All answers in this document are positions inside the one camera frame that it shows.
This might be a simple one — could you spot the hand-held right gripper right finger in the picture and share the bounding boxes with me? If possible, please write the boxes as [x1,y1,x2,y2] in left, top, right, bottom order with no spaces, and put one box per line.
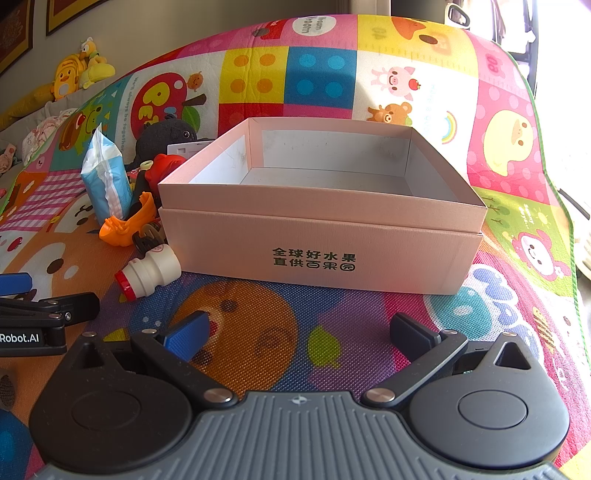
[362,313,532,409]

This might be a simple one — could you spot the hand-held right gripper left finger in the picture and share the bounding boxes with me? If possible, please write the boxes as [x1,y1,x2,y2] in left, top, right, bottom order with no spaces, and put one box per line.
[69,310,234,409]

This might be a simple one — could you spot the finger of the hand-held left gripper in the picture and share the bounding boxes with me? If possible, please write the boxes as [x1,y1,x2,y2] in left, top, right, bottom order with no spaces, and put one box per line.
[0,293,101,329]
[0,271,37,301]

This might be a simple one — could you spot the white bottle red cap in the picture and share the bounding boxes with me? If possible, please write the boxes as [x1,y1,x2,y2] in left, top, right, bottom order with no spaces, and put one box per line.
[115,244,183,301]

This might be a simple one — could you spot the orange plastic toy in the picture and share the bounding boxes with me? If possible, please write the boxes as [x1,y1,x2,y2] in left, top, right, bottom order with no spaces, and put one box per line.
[98,191,158,248]

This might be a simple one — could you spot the pink cardboard box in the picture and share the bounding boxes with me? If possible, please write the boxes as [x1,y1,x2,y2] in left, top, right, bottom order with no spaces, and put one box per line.
[157,117,489,296]

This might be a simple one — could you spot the blue white tissue pack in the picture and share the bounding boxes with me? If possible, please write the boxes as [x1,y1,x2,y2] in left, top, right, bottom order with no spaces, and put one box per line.
[81,122,134,220]

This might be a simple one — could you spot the red toy figure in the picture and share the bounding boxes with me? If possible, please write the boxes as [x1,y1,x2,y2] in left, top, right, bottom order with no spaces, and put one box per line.
[141,154,188,204]

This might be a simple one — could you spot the white battery charger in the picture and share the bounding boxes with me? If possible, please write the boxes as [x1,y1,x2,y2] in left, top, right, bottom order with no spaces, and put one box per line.
[166,140,216,158]

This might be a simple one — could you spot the black cat plush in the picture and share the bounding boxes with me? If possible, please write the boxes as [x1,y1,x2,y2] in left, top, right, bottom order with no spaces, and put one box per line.
[134,119,199,163]

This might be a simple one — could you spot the colourful cartoon play mat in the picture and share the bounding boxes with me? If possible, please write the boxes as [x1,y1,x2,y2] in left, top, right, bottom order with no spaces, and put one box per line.
[0,14,579,480]

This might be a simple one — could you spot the pink floral cloth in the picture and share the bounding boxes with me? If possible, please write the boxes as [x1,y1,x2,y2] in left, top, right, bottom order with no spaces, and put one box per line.
[21,115,71,162]

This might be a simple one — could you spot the grey sofa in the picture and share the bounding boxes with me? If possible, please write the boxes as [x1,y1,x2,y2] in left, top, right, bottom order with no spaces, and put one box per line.
[0,95,93,185]

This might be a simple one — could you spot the long yellow cushion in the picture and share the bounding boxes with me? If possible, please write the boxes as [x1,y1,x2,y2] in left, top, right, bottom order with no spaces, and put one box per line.
[0,83,57,134]

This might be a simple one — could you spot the yellow duck plush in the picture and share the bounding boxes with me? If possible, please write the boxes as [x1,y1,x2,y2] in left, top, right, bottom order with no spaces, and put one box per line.
[51,53,90,102]

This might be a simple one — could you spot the yellow-green plush toy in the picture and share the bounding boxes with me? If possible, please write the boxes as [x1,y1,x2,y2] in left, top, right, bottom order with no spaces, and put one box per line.
[78,37,116,90]

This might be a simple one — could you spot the gold framed wall picture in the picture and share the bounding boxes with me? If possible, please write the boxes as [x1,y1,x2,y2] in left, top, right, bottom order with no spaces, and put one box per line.
[0,0,36,77]
[46,0,105,36]

